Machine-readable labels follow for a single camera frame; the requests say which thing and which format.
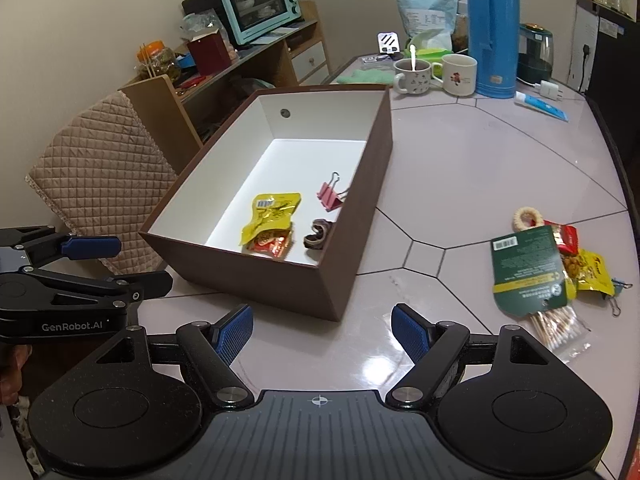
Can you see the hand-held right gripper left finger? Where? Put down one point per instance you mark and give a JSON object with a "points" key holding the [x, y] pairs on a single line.
{"points": [[232, 334]]}

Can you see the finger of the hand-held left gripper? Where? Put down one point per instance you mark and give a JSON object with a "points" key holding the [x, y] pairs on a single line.
{"points": [[92, 247], [150, 285]]}

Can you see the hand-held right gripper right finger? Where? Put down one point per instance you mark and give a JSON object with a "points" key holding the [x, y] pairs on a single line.
{"points": [[410, 334]]}

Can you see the brown cardboard box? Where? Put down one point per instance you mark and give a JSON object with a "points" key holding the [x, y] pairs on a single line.
{"points": [[350, 240]]}

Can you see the beige quilted cover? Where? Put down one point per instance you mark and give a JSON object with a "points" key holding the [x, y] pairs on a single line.
{"points": [[95, 160]]}

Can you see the red snack packet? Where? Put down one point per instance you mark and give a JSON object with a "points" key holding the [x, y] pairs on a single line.
{"points": [[270, 246], [565, 240]]}

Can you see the yellow snack packet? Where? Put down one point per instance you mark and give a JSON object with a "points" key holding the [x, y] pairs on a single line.
{"points": [[592, 272], [272, 215]]}

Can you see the green cotton swab pack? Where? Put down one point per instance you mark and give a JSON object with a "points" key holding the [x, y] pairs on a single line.
{"points": [[530, 270]]}

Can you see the wooden shelf unit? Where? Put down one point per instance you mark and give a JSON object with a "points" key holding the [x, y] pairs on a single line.
{"points": [[150, 105]]}

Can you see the pink binder clip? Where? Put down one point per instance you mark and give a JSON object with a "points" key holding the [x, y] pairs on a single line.
{"points": [[330, 197]]}

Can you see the red scissors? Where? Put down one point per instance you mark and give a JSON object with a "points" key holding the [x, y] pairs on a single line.
{"points": [[192, 81]]}

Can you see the plastic jar with sticks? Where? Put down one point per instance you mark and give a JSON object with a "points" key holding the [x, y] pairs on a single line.
{"points": [[162, 62]]}

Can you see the small blue binder clip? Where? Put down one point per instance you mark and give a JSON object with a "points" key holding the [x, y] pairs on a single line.
{"points": [[619, 286]]}

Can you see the dark red box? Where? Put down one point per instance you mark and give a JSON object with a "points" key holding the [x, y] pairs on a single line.
{"points": [[210, 55]]}

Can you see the clear plastic bag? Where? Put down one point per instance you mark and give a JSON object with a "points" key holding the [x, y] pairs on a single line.
{"points": [[200, 25]]}

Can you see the white patterned mug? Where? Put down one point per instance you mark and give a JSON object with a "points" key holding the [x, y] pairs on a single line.
{"points": [[412, 82]]}

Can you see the white flower mug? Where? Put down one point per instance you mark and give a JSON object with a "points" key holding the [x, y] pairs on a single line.
{"points": [[457, 80]]}

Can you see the green cloth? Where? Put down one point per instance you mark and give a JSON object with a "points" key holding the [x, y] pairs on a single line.
{"points": [[365, 77]]}

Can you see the blue white tube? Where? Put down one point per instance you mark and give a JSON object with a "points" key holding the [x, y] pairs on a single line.
{"points": [[542, 106]]}

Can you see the white spoon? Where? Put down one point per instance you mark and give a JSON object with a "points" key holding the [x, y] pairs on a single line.
{"points": [[413, 57]]}

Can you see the white charger plug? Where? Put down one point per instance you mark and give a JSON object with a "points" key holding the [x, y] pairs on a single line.
{"points": [[550, 90]]}

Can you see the green plastic bowl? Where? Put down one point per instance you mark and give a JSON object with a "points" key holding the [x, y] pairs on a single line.
{"points": [[433, 53]]}

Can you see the teal toaster oven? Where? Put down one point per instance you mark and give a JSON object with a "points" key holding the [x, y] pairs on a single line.
{"points": [[255, 5]]}

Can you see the white striped phone stand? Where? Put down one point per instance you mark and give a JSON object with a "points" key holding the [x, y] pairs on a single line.
{"points": [[388, 40]]}

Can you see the dark green electric kettle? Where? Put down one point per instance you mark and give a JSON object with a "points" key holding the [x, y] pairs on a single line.
{"points": [[535, 52]]}

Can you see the blue thermos flask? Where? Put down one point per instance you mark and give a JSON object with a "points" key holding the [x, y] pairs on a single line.
{"points": [[492, 35]]}

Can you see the light blue powder bag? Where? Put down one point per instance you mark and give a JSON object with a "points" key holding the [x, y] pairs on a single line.
{"points": [[425, 5]]}

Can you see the black cabinet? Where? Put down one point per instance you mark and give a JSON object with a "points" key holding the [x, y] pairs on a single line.
{"points": [[612, 60]]}

